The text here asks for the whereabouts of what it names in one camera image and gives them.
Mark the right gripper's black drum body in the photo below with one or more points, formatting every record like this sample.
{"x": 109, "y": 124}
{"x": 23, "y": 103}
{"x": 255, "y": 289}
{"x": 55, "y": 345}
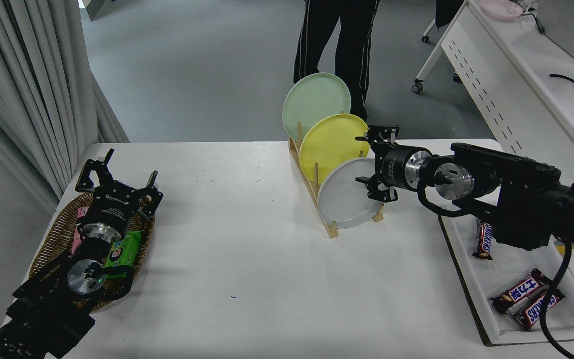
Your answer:
{"x": 392, "y": 167}

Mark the left gripper's black drum body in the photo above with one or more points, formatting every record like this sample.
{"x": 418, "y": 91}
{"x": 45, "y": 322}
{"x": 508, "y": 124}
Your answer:
{"x": 112, "y": 207}

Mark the grey plate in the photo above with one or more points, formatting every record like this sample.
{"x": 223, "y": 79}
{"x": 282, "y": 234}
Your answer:
{"x": 347, "y": 199}

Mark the robot's black right arm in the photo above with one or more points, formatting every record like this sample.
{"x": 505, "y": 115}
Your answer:
{"x": 526, "y": 189}

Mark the robot's black left arm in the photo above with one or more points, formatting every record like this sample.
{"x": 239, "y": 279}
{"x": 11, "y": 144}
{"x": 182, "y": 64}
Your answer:
{"x": 43, "y": 314}

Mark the yellow plate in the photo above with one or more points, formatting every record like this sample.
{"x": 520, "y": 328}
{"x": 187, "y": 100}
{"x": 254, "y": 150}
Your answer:
{"x": 334, "y": 144}

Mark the wooden plate rack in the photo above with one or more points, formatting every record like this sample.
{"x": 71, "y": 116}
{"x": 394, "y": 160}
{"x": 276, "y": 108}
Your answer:
{"x": 331, "y": 230}

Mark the pale green plate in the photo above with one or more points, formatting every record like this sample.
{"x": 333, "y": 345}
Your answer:
{"x": 312, "y": 99}

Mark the pink plate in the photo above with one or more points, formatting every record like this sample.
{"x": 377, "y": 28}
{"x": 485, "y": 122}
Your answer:
{"x": 501, "y": 9}

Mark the green snack pack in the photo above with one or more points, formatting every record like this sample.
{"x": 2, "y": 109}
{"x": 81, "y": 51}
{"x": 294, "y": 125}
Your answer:
{"x": 125, "y": 252}

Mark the pink snack pack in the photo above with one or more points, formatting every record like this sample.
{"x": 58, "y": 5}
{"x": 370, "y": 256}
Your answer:
{"x": 75, "y": 243}

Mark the brown wicker basket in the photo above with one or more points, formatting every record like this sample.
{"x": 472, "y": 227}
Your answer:
{"x": 60, "y": 234}

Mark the person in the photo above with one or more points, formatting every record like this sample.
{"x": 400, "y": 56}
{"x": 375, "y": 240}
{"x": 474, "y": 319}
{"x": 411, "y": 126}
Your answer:
{"x": 352, "y": 40}

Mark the small brown Snickers bar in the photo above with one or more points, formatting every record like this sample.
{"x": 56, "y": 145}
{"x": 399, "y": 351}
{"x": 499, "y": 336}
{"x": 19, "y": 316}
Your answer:
{"x": 484, "y": 242}

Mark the grey curtain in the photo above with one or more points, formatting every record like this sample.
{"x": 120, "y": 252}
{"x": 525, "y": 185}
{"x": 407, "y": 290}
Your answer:
{"x": 18, "y": 75}

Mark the white foam tray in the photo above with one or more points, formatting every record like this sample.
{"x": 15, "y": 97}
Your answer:
{"x": 491, "y": 271}

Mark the white desk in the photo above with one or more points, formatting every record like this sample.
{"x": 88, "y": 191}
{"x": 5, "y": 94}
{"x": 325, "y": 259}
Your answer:
{"x": 516, "y": 65}

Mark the Snickers bar with blue characters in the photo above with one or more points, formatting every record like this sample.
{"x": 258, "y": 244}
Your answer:
{"x": 521, "y": 291}

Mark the Snickers bar with Latin print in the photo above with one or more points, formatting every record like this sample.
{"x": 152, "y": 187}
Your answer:
{"x": 538, "y": 311}

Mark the grey laptop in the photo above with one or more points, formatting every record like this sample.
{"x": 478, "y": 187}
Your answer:
{"x": 568, "y": 27}

